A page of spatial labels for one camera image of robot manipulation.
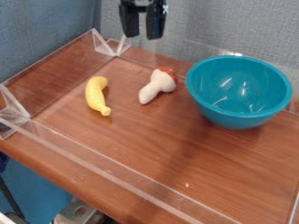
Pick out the yellow toy banana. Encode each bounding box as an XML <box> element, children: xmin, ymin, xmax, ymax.
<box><xmin>85</xmin><ymin>76</ymin><xmax>110</xmax><ymax>116</ymax></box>

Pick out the white mushroom with red cap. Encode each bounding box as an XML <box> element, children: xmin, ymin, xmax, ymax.
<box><xmin>138</xmin><ymin>66</ymin><xmax>177</xmax><ymax>104</ymax></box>

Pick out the clear acrylic barrier frame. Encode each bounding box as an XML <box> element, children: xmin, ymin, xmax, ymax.
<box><xmin>0</xmin><ymin>31</ymin><xmax>299</xmax><ymax>224</ymax></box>

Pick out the black stand leg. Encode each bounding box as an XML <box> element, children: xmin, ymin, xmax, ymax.
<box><xmin>0</xmin><ymin>176</ymin><xmax>23</xmax><ymax>219</ymax></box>

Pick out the blue plastic bowl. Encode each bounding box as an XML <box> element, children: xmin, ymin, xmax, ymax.
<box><xmin>185</xmin><ymin>56</ymin><xmax>293</xmax><ymax>130</ymax></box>

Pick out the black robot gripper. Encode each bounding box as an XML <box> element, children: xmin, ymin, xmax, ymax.
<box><xmin>118</xmin><ymin>0</ymin><xmax>168</xmax><ymax>40</ymax></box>

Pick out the grey metal bracket under table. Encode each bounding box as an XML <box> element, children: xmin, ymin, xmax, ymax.
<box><xmin>50</xmin><ymin>198</ymin><xmax>104</xmax><ymax>224</ymax></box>

